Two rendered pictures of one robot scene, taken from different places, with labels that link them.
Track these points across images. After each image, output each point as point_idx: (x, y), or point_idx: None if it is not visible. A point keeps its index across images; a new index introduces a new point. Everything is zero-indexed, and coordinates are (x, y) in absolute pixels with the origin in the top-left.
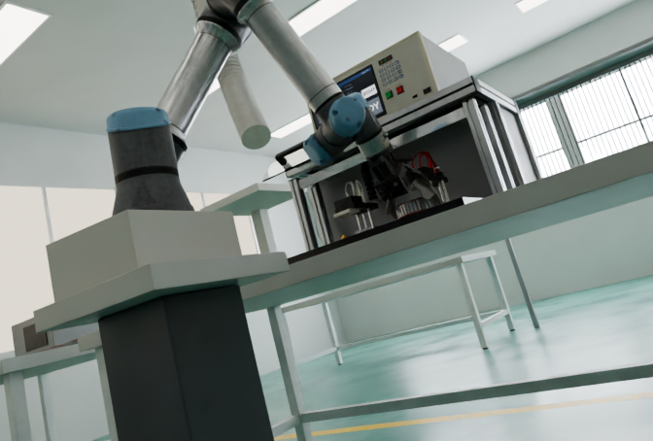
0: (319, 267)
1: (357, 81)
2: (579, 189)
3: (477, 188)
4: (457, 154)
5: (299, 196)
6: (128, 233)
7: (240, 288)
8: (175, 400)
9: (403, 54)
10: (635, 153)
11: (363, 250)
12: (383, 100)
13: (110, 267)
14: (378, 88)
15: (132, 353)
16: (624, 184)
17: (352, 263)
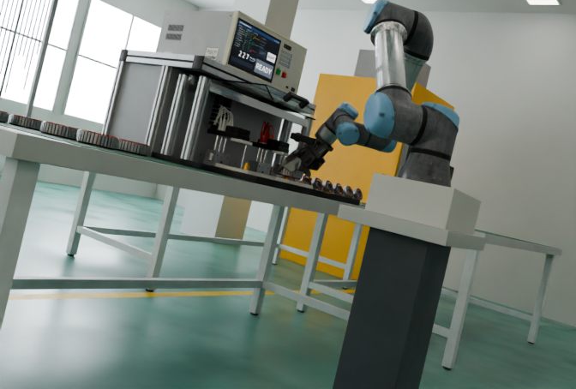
0: (313, 205)
1: (269, 42)
2: None
3: (255, 158)
4: (257, 128)
5: (207, 97)
6: (477, 213)
7: (266, 192)
8: (437, 298)
9: (295, 55)
10: None
11: (334, 207)
12: (273, 72)
13: (468, 225)
14: (276, 61)
15: (434, 268)
16: None
17: (327, 212)
